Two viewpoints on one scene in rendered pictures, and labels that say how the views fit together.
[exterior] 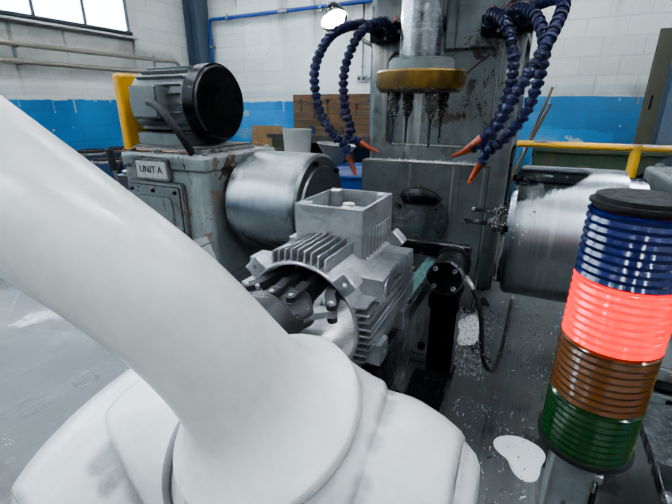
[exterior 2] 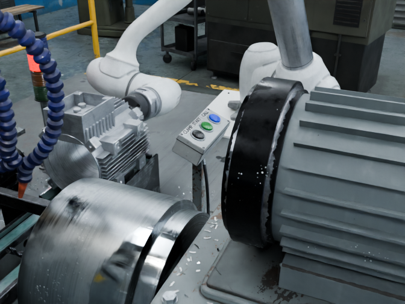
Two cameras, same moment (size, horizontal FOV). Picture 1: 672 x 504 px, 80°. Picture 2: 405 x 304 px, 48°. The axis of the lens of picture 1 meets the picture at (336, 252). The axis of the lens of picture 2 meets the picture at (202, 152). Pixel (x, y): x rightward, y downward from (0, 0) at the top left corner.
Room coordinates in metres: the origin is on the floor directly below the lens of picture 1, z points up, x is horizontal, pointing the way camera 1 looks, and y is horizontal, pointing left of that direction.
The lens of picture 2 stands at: (1.52, 0.21, 1.52)
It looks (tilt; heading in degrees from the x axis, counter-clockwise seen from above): 28 degrees down; 177
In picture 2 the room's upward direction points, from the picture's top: straight up
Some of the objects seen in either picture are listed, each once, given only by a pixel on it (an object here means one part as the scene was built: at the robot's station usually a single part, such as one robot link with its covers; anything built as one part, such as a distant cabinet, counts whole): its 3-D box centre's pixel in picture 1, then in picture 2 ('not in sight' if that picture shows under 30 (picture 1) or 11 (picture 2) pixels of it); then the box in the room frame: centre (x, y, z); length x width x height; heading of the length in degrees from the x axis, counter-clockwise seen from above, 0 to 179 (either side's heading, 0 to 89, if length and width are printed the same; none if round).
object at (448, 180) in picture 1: (422, 228); not in sight; (1.00, -0.22, 0.97); 0.30 x 0.11 x 0.34; 64
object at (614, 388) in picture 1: (602, 364); (41, 76); (0.24, -0.19, 1.10); 0.06 x 0.06 x 0.04
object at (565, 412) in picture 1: (589, 415); (44, 90); (0.24, -0.19, 1.05); 0.06 x 0.06 x 0.04
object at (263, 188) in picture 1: (271, 201); (153, 279); (1.01, 0.16, 1.04); 0.37 x 0.25 x 0.25; 64
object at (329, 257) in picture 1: (333, 290); (96, 147); (0.54, 0.00, 1.02); 0.20 x 0.19 x 0.19; 154
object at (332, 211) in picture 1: (345, 221); (81, 117); (0.57, -0.01, 1.11); 0.12 x 0.11 x 0.07; 154
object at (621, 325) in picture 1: (618, 307); (39, 60); (0.24, -0.19, 1.14); 0.06 x 0.06 x 0.04
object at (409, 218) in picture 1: (416, 218); not in sight; (0.94, -0.19, 1.02); 0.15 x 0.02 x 0.15; 64
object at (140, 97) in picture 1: (174, 150); (369, 255); (1.11, 0.43, 1.16); 0.33 x 0.26 x 0.42; 64
